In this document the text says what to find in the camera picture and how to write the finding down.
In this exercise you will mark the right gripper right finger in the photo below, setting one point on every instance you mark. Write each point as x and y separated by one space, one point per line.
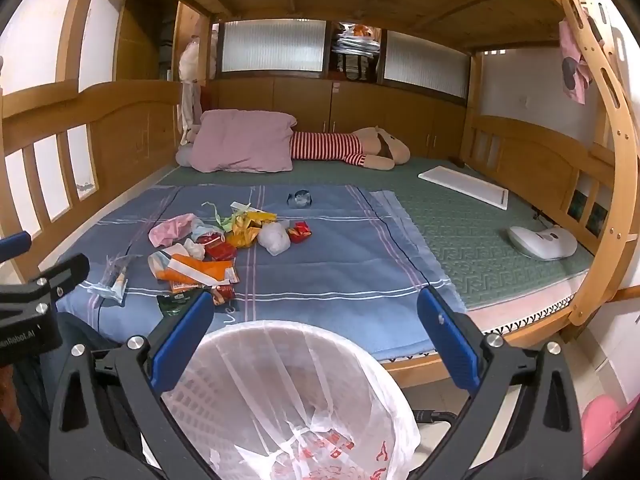
543 439

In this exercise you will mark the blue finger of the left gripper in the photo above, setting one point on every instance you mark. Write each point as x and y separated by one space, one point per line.
14 245

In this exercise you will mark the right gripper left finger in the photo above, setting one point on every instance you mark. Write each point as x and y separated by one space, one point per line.
109 420

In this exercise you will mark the pink plastic bag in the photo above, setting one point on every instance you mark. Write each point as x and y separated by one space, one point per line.
172 230

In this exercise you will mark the light blue face mask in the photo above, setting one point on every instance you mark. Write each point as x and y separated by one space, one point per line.
200 229

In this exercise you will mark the orange snack wrapper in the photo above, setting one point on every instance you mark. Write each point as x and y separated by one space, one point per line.
179 269

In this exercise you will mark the white trash bin with liner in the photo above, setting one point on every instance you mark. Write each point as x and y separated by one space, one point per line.
285 400

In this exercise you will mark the pink stool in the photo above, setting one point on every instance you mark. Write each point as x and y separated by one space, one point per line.
601 423

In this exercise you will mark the dark green wrapper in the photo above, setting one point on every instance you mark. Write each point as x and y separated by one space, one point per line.
172 305

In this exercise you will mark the white crumpled tissue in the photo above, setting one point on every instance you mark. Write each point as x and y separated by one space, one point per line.
187 248

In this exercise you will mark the white massage device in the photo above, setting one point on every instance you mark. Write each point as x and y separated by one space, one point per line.
547 245

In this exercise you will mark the green bed mat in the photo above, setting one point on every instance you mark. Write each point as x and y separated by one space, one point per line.
467 237

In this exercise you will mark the green paper strip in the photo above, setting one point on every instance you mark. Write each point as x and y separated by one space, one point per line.
224 223

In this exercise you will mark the white toothpaste box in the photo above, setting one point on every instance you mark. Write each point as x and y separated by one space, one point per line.
236 206

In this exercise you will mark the yellow snack bag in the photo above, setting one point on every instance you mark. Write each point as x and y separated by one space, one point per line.
244 226

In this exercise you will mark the pink pillow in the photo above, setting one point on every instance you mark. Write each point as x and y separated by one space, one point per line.
253 141

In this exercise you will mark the white crumpled plastic bag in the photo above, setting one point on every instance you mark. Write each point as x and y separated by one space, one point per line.
274 238

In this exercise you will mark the hanging clothes bundle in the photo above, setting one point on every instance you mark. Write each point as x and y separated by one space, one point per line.
190 108

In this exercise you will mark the blue plaid bed sheet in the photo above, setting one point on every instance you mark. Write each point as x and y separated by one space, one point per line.
358 275

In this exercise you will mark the white flat board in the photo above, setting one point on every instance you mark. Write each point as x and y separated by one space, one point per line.
486 192

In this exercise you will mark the red small wrapper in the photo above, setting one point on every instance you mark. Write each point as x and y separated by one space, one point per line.
298 232

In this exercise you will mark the clear blue plastic piece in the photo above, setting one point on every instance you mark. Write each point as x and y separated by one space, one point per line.
299 199

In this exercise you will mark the striped plush doll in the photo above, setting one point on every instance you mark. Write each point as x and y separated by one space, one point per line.
372 148

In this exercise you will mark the pink hanging cloth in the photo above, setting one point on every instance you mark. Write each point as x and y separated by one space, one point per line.
576 74

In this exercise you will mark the wooden bunk bed frame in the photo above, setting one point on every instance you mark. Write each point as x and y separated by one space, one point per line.
83 147

